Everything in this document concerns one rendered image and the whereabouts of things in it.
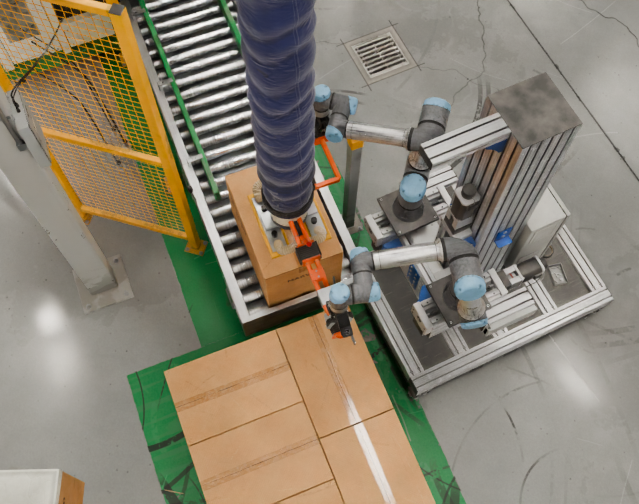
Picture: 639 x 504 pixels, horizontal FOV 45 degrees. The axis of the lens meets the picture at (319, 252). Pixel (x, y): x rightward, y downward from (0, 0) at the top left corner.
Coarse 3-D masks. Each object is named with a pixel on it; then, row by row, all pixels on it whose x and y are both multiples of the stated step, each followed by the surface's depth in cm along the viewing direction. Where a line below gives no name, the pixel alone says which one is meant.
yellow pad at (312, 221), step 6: (318, 210) 356; (312, 216) 354; (318, 216) 354; (306, 222) 353; (312, 222) 351; (318, 222) 353; (324, 222) 353; (306, 228) 352; (312, 228) 352; (324, 228) 352; (312, 234) 350; (330, 234) 351
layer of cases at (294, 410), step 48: (288, 336) 396; (192, 384) 385; (240, 384) 385; (288, 384) 385; (336, 384) 386; (192, 432) 376; (240, 432) 376; (288, 432) 376; (336, 432) 376; (384, 432) 376; (240, 480) 366; (288, 480) 367; (336, 480) 367; (384, 480) 367
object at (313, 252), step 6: (312, 240) 334; (300, 246) 334; (306, 246) 334; (312, 246) 334; (318, 246) 334; (300, 252) 333; (306, 252) 333; (312, 252) 333; (318, 252) 333; (300, 258) 331; (306, 258) 332; (312, 258) 331; (318, 258) 333; (300, 264) 334
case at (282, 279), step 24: (240, 192) 384; (240, 216) 378; (288, 240) 373; (336, 240) 373; (264, 264) 368; (288, 264) 368; (312, 264) 370; (336, 264) 382; (264, 288) 385; (288, 288) 386; (312, 288) 398
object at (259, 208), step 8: (256, 208) 355; (264, 208) 353; (256, 216) 354; (264, 232) 351; (272, 232) 348; (280, 232) 351; (264, 240) 351; (272, 240) 349; (272, 248) 347; (272, 256) 346; (280, 256) 348
